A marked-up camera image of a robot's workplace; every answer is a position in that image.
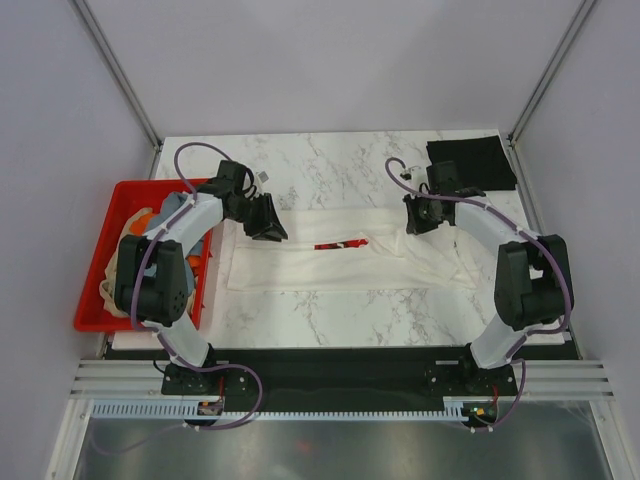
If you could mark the white slotted cable duct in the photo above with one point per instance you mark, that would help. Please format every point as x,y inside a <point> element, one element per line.
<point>192,410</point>

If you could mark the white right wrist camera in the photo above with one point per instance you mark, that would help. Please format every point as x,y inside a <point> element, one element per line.
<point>411,174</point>

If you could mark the folded black t-shirt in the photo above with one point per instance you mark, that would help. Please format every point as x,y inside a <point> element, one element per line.
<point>480,162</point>

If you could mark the left aluminium frame post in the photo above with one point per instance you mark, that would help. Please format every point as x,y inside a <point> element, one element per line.
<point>100,41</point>

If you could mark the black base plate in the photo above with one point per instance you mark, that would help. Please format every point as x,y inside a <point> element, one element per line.
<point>339,378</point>

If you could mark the white t-shirt red print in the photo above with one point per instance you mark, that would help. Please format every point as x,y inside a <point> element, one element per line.
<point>345,250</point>

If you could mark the red plastic bin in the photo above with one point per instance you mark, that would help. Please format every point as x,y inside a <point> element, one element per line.
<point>128,198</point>

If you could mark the beige t-shirt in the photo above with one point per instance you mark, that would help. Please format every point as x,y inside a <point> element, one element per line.
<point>107,285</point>

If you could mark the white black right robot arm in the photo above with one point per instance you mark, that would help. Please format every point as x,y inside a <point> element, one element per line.
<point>533,292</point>

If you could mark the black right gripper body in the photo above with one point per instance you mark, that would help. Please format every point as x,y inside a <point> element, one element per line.
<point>423,215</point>

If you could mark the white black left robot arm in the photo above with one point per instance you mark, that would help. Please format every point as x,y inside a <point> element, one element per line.
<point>151,274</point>

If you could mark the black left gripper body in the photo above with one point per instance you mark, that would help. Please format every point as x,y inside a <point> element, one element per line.
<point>249,213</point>

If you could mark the orange garment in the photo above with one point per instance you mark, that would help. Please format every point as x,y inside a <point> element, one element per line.
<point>139,225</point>

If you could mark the aluminium frame post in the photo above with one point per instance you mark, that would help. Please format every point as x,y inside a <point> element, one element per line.
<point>568,39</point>
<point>100,41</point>

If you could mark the right aluminium frame post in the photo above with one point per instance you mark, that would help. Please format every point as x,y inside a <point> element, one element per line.
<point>568,39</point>

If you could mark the light blue t-shirt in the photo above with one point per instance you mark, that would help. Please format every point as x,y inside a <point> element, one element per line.
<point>187,219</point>

